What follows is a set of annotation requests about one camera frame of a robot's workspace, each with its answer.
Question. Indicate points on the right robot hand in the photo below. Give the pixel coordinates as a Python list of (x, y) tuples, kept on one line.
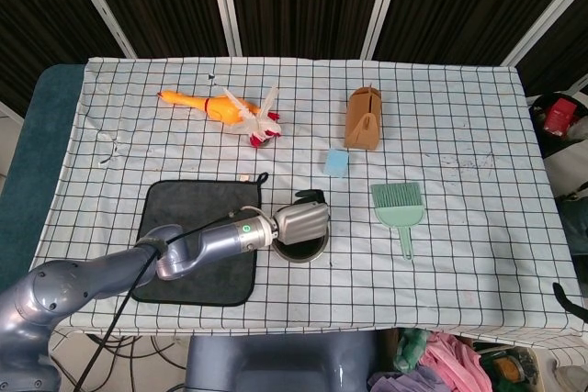
[(562, 298)]

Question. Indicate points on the yellow rubber chicken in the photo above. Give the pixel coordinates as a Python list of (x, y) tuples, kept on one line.
[(220, 107)]

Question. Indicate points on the yellow black device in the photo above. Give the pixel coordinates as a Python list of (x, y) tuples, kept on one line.
[(507, 366)]

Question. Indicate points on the dark grey towel mat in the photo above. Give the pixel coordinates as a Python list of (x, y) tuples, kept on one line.
[(184, 204)]

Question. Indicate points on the green dustpan brush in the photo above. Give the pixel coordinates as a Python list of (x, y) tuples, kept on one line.
[(397, 215)]

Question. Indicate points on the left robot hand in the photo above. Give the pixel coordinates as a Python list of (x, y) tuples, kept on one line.
[(303, 222)]

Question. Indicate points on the light blue sponge block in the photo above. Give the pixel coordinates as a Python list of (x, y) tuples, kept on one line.
[(336, 163)]

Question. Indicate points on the black trash bin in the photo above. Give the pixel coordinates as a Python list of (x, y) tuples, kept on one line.
[(535, 119)]

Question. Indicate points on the blue-grey robot torso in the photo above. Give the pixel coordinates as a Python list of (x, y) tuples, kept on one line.
[(275, 364)]

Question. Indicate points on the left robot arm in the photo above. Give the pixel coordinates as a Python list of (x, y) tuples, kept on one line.
[(216, 238)]

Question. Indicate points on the red carton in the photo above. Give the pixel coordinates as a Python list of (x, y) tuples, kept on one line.
[(558, 116)]

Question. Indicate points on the metal bowl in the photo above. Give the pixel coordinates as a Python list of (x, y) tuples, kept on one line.
[(298, 252)]

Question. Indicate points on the white plastic sack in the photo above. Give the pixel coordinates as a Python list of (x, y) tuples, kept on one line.
[(562, 176)]

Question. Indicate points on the white partition post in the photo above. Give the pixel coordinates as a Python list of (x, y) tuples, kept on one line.
[(225, 2), (98, 2), (546, 15), (381, 2)]

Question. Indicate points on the purple cloth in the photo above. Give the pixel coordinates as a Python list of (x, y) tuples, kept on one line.
[(404, 383)]

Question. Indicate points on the white checked tablecloth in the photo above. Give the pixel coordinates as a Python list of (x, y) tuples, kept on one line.
[(413, 293)]

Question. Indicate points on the pink cloth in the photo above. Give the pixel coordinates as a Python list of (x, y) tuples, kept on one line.
[(452, 364)]

